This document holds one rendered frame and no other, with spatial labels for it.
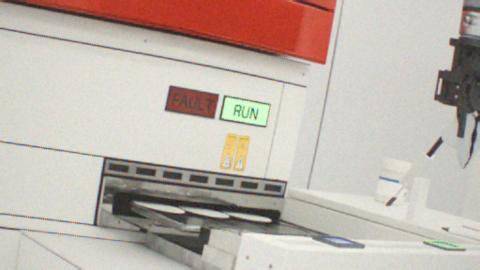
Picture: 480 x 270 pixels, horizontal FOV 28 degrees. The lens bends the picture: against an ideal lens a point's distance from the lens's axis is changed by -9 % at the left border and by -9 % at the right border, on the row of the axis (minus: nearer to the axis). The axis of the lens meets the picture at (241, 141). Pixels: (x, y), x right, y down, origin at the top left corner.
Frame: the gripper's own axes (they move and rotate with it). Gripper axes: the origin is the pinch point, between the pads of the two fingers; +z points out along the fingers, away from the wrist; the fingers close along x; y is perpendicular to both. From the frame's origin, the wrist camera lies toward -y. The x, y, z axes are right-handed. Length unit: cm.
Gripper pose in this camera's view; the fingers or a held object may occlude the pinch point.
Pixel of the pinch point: (467, 161)
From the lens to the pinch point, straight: 160.3
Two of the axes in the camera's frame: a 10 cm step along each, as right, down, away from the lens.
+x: -7.6, -1.2, -6.4
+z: -2.0, 9.8, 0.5
